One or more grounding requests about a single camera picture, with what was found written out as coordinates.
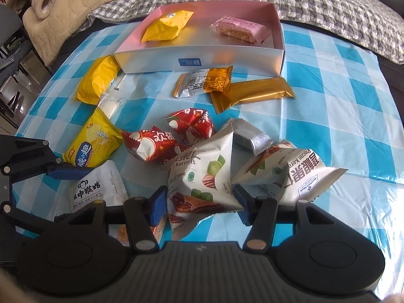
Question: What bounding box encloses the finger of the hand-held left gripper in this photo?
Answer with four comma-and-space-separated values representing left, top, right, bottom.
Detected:
0, 202, 45, 235
0, 134, 93, 184

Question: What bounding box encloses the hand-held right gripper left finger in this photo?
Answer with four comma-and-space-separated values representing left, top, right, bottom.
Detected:
54, 185, 169, 251

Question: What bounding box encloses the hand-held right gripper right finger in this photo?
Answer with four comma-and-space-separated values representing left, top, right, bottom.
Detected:
233, 184, 346, 251

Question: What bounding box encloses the white nut kernel packet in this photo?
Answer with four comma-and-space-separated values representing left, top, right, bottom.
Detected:
167, 131, 246, 241

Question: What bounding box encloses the white pecan packet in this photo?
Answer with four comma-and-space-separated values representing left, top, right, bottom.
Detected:
232, 140, 348, 203

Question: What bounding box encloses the red snack packet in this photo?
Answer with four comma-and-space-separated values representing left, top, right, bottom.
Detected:
166, 108, 216, 147
121, 126, 187, 165

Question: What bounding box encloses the clear rice cracker packet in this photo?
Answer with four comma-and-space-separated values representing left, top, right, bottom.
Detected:
97, 81, 129, 121

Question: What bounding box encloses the yellow snack packet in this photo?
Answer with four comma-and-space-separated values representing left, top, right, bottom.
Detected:
141, 9, 195, 43
76, 56, 122, 106

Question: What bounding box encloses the yellow-green snack packet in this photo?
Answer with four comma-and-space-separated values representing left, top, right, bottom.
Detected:
172, 65, 234, 98

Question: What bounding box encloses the pink cardboard box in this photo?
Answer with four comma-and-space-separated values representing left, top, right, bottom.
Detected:
113, 1, 287, 78

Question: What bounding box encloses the clear orange cracker packet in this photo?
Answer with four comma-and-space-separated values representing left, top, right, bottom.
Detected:
115, 215, 169, 247

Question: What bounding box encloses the white monkey print packet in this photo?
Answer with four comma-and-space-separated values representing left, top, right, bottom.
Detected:
67, 160, 129, 216

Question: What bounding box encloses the yellow cracker packet blue label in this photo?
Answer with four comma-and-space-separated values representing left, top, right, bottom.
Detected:
63, 107, 124, 169

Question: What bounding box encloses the silver snack packet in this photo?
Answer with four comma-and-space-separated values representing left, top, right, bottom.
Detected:
220, 118, 275, 155

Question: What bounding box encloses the gold snack bar packet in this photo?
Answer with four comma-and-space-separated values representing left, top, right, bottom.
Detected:
210, 77, 296, 114

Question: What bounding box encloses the blue checked tablecloth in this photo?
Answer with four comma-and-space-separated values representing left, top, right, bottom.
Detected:
14, 21, 404, 253

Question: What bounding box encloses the grey chair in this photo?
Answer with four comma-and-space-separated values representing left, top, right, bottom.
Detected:
0, 4, 53, 131

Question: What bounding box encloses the pink snack packet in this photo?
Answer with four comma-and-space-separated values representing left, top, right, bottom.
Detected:
210, 15, 269, 44

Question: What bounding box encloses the grey checked quilt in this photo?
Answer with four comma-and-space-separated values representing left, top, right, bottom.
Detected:
79, 0, 404, 64

